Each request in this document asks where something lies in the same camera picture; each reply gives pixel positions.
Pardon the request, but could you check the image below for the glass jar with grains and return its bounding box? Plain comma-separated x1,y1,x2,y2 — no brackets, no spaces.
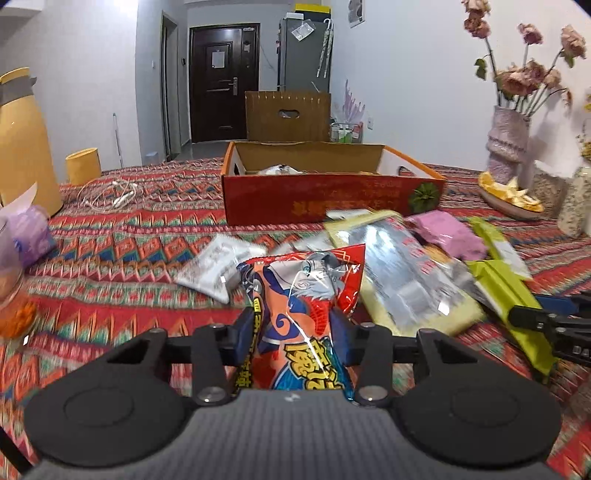
529,159,578,217
556,165,591,240

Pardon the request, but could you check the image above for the white cable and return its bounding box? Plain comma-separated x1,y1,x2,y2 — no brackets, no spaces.
76,179,139,214

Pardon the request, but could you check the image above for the large silver yellow bag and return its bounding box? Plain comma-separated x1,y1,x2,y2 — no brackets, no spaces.
323,210,486,337

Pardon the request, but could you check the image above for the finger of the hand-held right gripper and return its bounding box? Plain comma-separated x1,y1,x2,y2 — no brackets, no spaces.
508,305,591,370
536,291,591,319

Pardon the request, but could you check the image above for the pink snack packet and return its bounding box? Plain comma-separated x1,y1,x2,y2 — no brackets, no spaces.
409,211,489,261

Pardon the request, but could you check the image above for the patterned red tablecloth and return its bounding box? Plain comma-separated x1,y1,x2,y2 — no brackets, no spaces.
0,157,591,480

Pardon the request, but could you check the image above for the silver snack packet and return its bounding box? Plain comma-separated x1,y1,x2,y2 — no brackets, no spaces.
256,164,305,176

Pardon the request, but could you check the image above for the yellow cup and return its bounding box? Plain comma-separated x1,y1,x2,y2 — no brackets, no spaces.
65,148,102,186

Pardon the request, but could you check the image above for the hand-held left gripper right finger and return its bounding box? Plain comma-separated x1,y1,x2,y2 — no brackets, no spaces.
330,308,482,409

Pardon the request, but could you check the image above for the green white snack packet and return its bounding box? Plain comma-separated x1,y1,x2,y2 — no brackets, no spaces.
468,217,534,281

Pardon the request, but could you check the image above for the folded umbrella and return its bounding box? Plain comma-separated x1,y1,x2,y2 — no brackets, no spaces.
316,18,335,78

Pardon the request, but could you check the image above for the grey refrigerator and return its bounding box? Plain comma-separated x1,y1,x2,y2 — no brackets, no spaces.
278,17,332,93

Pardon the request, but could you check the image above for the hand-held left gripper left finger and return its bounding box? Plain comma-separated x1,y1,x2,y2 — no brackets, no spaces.
107,307,256,408

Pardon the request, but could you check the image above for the glass jar with orange snacks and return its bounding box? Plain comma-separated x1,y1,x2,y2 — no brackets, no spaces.
0,217,38,340

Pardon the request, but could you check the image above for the dark brown door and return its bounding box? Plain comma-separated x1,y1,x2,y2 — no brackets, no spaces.
189,23,260,144

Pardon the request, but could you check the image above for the wire basket with bottles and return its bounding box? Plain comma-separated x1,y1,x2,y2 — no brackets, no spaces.
329,121,363,145

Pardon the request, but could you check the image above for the yellow thermos jug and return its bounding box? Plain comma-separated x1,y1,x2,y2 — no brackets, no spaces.
0,67,64,217

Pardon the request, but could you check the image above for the yellow box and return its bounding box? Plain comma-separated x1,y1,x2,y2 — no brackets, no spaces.
294,4,332,20

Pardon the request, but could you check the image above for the lime green snack packet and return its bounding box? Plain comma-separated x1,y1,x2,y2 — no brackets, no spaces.
464,259,559,377

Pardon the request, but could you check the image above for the purple tissue pack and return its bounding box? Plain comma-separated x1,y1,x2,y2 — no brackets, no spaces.
0,182,57,268

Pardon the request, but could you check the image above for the brown cardboard box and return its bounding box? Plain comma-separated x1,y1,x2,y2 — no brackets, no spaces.
245,91,332,143

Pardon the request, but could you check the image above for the mop handle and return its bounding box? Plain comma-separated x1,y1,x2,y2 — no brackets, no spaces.
113,112,124,168

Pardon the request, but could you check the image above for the red cartoon snack packet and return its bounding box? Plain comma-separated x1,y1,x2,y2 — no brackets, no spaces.
235,244,366,402

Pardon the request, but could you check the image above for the wooden dish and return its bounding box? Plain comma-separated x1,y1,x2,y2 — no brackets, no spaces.
478,182,546,221

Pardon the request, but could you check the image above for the purple feather decoration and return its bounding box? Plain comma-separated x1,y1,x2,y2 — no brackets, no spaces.
335,79,365,125

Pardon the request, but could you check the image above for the red cardboard box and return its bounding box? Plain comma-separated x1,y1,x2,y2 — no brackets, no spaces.
221,141,448,227

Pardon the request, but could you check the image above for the pink ribbed vase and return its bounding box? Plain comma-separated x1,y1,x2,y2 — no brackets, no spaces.
487,105,532,185

